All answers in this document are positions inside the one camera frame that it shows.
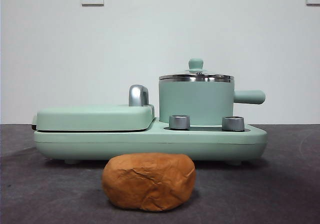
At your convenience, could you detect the green grill lid chrome handle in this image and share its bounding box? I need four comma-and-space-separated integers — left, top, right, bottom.
31, 84, 156, 132

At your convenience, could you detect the silver control knob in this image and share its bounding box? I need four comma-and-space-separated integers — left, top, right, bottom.
168, 114, 191, 130
221, 115, 245, 132

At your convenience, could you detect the glass lid with green knob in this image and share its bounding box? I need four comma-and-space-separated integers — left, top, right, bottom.
159, 57, 235, 83

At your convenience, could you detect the green pot with handle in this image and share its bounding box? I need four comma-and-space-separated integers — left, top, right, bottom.
158, 75, 266, 126

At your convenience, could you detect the brown potato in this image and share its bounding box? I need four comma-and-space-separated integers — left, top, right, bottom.
101, 152, 197, 212

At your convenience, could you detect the green breakfast machine base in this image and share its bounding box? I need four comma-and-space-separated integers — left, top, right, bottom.
33, 116, 268, 166

